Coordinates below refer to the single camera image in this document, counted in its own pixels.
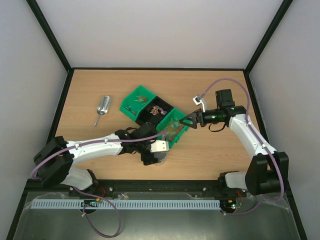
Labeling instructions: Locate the black bin of lollipops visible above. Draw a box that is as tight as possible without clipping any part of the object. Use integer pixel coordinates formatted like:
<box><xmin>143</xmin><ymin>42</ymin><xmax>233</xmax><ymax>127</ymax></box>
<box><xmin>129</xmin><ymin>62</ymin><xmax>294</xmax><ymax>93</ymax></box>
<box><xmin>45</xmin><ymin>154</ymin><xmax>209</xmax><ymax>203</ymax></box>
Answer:
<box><xmin>135</xmin><ymin>96</ymin><xmax>174</xmax><ymax>127</ymax></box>

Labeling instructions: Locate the green bin of mixed candies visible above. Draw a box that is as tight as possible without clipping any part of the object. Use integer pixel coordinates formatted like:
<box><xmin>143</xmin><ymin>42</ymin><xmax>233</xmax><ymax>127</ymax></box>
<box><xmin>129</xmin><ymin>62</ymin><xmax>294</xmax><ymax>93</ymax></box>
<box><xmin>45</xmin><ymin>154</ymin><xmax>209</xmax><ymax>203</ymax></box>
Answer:
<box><xmin>119</xmin><ymin>85</ymin><xmax>156</xmax><ymax>122</ymax></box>

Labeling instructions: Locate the black aluminium frame rail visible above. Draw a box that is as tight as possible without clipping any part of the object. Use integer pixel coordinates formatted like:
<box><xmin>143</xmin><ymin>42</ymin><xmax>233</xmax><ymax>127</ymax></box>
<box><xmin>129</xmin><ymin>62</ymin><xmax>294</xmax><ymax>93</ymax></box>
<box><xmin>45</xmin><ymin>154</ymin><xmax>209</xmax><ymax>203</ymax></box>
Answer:
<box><xmin>24</xmin><ymin>178</ymin><xmax>291</xmax><ymax>198</ymax></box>

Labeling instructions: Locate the purple cable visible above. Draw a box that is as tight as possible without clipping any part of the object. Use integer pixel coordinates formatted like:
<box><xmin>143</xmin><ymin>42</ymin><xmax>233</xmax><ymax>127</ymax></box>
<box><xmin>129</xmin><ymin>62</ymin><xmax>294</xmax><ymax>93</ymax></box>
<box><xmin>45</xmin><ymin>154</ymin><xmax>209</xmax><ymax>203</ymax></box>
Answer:
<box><xmin>198</xmin><ymin>78</ymin><xmax>286</xmax><ymax>217</ymax></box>
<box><xmin>29</xmin><ymin>129</ymin><xmax>167</xmax><ymax>237</ymax></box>

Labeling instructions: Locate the clear plastic jar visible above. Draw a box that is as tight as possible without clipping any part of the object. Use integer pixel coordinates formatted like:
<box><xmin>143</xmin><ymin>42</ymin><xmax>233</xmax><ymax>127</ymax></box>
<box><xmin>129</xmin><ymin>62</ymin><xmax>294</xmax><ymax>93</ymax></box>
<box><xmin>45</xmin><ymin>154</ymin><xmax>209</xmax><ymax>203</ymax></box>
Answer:
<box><xmin>154</xmin><ymin>160</ymin><xmax>166</xmax><ymax>166</ymax></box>

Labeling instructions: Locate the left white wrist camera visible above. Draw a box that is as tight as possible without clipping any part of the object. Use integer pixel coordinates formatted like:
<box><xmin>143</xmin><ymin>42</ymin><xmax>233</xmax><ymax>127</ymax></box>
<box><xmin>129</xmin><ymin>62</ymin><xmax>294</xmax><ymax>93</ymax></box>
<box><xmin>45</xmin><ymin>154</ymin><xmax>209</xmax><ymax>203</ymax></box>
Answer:
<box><xmin>150</xmin><ymin>140</ymin><xmax>170</xmax><ymax>153</ymax></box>

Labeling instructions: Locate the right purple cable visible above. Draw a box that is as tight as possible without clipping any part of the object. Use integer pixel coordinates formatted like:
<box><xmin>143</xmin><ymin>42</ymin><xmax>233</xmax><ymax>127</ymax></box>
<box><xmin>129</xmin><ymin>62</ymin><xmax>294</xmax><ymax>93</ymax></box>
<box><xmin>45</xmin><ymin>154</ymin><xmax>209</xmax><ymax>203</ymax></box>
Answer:
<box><xmin>198</xmin><ymin>78</ymin><xmax>286</xmax><ymax>217</ymax></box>

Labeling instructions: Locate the white jar lid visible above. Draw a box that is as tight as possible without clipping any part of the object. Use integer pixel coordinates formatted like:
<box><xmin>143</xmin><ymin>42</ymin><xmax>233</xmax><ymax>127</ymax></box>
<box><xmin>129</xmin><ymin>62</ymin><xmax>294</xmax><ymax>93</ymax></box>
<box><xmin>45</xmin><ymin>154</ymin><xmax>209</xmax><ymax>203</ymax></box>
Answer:
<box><xmin>156</xmin><ymin>151</ymin><xmax>168</xmax><ymax>162</ymax></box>

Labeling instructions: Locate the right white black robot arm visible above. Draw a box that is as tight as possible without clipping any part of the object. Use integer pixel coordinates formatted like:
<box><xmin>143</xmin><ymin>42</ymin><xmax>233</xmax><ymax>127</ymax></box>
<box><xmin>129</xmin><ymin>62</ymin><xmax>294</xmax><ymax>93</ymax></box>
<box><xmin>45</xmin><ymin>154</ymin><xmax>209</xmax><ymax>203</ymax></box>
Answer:
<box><xmin>179</xmin><ymin>89</ymin><xmax>289</xmax><ymax>196</ymax></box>

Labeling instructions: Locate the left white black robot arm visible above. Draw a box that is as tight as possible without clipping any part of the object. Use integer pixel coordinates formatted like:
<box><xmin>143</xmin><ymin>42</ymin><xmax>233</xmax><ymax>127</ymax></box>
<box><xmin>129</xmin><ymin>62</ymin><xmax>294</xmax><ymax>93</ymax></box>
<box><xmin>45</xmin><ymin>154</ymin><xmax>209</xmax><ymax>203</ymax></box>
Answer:
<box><xmin>30</xmin><ymin>122</ymin><xmax>170</xmax><ymax>191</ymax></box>

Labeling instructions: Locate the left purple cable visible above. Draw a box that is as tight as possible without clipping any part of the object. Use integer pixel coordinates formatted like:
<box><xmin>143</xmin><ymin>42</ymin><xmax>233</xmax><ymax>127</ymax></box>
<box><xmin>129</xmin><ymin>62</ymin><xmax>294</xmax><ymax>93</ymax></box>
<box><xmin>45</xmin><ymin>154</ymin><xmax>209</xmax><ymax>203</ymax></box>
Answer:
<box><xmin>29</xmin><ymin>129</ymin><xmax>167</xmax><ymax>237</ymax></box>

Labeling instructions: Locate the green bin of gummy candies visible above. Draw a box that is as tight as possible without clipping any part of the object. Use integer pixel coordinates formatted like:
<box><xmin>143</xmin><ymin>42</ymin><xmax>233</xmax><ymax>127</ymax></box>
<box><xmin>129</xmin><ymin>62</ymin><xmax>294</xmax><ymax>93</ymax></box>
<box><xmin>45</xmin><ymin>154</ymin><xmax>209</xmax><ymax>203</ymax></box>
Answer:
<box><xmin>156</xmin><ymin>108</ymin><xmax>189</xmax><ymax>149</ymax></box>

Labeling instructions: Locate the slotted grey cable duct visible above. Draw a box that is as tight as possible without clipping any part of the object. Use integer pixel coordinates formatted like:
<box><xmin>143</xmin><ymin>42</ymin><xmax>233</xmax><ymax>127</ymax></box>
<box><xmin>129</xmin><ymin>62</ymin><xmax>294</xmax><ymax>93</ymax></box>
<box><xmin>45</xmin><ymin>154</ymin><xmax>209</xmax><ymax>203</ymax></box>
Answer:
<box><xmin>30</xmin><ymin>199</ymin><xmax>221</xmax><ymax>210</ymax></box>

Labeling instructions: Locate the metal scoop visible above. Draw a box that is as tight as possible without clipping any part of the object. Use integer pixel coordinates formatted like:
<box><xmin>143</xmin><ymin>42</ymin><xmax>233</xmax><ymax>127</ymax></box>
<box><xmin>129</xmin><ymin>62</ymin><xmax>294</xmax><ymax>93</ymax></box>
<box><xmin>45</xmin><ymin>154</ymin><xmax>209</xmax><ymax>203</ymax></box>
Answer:
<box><xmin>94</xmin><ymin>95</ymin><xmax>111</xmax><ymax>126</ymax></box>

